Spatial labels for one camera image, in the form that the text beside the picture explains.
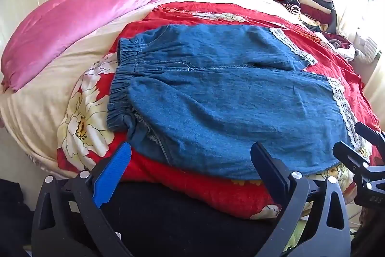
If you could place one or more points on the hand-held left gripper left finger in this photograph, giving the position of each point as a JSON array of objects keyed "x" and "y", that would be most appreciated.
[{"x": 111, "y": 172}]

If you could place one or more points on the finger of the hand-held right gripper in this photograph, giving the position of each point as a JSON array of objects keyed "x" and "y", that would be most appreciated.
[
  {"x": 350, "y": 156},
  {"x": 376, "y": 138}
]

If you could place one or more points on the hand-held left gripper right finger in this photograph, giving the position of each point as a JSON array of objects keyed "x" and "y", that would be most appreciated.
[{"x": 270, "y": 172}]

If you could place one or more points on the blue denim pants lace trim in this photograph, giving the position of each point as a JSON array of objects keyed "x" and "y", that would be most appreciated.
[{"x": 210, "y": 94}]

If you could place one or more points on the black cloth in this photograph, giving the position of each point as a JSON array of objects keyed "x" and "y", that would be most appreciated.
[{"x": 180, "y": 221}]

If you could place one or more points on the white ribbed cloth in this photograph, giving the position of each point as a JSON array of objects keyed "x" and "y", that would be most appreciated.
[{"x": 368, "y": 49}]

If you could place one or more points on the pile of folded clothes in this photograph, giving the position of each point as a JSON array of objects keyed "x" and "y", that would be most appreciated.
[{"x": 312, "y": 1}]

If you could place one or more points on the pink quilt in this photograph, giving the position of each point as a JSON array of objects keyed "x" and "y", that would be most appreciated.
[{"x": 75, "y": 22}]

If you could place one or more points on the red floral blanket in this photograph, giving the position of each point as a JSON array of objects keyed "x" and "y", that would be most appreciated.
[{"x": 180, "y": 14}]

